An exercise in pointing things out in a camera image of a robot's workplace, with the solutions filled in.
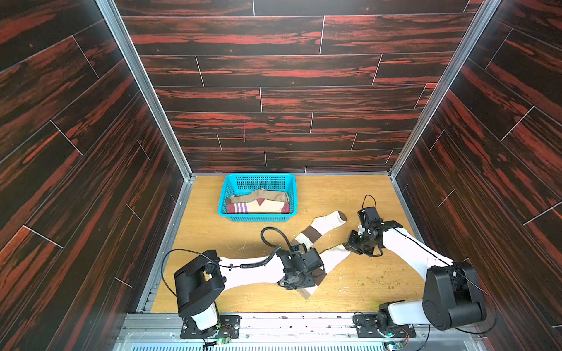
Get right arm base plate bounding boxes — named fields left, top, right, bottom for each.
left=352, top=312, right=417, bottom=339

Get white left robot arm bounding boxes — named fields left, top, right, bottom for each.
left=174, top=247, right=324, bottom=331

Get aluminium corner frame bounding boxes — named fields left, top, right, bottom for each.
left=389, top=0, right=501, bottom=241
left=96, top=0, right=195, bottom=314

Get teal plastic basket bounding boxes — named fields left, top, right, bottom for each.
left=218, top=173, right=298, bottom=222

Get white striped sock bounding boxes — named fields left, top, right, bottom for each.
left=297, top=244, right=351, bottom=300

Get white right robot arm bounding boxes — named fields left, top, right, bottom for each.
left=344, top=206, right=487, bottom=335

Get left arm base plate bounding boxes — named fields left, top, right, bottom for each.
left=180, top=314, right=241, bottom=343

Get white maroon sock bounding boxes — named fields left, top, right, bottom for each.
left=291, top=211, right=347, bottom=250

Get aluminium corner frame left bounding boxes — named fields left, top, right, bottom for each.
left=96, top=0, right=195, bottom=314

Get aluminium corner frame right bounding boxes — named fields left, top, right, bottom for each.
left=389, top=0, right=501, bottom=241

